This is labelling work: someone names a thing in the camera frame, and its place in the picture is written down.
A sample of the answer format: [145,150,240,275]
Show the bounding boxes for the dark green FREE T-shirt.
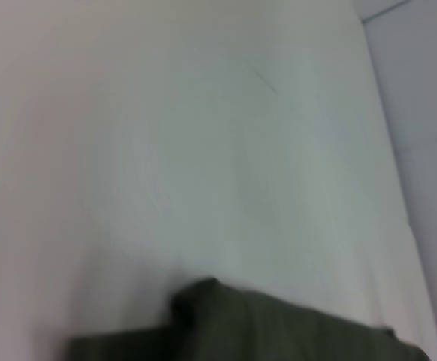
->
[65,276,436,361]

